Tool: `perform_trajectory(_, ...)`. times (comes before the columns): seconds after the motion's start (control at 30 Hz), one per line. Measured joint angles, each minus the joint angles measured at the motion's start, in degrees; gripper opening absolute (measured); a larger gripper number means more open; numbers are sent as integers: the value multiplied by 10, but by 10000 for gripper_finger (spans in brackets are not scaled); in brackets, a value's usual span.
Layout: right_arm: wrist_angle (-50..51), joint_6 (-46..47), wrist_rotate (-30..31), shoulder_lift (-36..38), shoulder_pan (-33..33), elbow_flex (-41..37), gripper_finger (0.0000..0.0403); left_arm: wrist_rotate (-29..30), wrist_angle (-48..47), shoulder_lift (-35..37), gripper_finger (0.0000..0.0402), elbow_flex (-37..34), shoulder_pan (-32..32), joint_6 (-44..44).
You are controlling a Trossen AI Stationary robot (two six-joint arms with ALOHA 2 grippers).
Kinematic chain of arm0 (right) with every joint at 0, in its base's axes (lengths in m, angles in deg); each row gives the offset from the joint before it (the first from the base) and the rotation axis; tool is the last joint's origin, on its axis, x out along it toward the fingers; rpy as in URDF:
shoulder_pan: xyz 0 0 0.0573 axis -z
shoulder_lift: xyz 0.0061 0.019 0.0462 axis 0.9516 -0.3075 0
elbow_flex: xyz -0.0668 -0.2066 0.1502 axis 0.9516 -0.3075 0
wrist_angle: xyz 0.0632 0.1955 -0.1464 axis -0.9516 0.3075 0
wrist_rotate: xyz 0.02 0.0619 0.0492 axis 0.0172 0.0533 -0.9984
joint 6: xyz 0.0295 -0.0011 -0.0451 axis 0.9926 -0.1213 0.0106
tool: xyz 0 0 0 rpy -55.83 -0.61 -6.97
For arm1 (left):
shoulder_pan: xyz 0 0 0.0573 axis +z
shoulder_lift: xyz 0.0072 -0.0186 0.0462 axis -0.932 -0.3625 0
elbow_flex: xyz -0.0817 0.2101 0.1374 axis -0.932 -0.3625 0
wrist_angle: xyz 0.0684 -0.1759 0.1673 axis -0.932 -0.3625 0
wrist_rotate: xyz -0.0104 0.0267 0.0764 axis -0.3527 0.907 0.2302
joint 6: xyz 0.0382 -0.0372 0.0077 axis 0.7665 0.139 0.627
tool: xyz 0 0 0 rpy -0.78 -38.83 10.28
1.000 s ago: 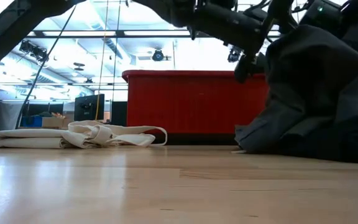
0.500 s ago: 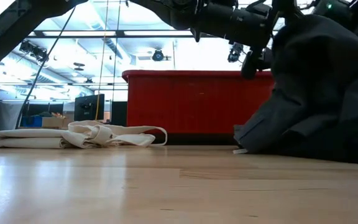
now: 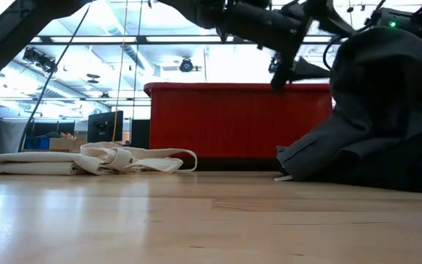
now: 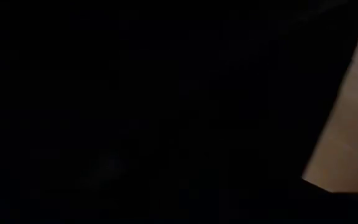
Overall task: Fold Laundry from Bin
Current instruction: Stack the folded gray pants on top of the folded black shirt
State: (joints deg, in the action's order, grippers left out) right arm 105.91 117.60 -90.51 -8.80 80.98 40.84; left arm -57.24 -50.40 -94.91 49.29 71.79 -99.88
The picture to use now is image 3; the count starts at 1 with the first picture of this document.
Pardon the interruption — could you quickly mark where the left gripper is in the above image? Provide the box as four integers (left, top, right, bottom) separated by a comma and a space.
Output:
270, 0, 358, 91

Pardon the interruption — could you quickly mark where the dark grey shirt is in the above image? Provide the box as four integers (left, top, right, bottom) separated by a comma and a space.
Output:
275, 26, 422, 183

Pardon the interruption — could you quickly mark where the red plastic laundry bin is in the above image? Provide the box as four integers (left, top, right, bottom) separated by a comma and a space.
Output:
144, 82, 333, 159

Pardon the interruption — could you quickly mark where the blue background bin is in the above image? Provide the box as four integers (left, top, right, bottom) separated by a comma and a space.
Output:
23, 136, 51, 150

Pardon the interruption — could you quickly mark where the black background box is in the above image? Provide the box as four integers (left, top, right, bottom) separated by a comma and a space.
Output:
130, 119, 151, 150

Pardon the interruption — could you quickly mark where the black background monitor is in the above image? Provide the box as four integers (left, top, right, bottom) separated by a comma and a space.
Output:
87, 110, 124, 143

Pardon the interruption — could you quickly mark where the brown cardboard box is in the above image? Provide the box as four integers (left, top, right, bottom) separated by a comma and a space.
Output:
48, 137, 87, 153

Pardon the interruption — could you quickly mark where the black ceiling spotlight cluster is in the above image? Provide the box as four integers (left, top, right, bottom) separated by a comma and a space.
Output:
22, 46, 59, 73

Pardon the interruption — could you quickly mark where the cream canvas tote bag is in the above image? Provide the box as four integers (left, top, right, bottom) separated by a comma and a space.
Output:
0, 141, 199, 176

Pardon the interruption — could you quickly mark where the black hanging camera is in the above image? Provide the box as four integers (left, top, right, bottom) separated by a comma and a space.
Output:
267, 51, 282, 74

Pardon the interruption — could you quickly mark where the round black overhead camera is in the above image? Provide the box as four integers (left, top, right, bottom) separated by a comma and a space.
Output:
178, 57, 203, 73

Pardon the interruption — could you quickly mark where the yellow hanging cable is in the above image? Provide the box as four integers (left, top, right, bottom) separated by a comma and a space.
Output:
111, 0, 129, 142

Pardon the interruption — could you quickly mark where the long black desk cable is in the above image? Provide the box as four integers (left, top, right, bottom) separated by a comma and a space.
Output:
17, 6, 90, 153

